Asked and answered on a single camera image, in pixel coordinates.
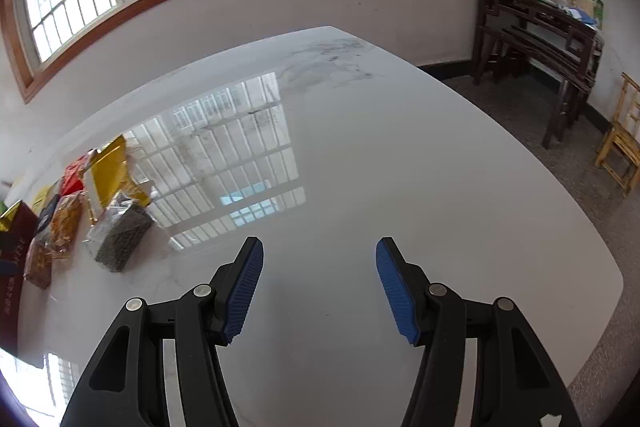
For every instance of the clear bag of dark seeds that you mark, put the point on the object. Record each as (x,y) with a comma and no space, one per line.
(120,237)

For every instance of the dark wooden bench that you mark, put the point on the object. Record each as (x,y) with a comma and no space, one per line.
(545,52)

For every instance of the maroon gift box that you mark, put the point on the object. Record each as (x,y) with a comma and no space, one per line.
(17,232)

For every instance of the dark wooden console table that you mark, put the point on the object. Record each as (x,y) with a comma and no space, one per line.
(525,4)

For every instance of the gold foil packet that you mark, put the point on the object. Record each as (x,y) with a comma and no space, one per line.
(110,177)

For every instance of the green box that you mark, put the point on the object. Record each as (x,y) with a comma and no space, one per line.
(595,7)

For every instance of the red snack packet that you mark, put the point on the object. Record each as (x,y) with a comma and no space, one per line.
(75,174)

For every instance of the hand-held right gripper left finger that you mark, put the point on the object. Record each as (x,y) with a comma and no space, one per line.
(244,289)

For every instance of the dark red box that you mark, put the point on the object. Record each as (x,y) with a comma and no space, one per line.
(9,312)

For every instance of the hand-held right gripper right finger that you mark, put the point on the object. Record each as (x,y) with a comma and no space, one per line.
(395,292)

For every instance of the bamboo chair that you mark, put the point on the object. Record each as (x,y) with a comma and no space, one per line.
(622,142)

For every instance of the yellow snack packet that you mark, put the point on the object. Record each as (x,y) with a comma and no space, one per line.
(42,197)

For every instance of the blue cloth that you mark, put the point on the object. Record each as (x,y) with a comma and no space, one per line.
(582,17)

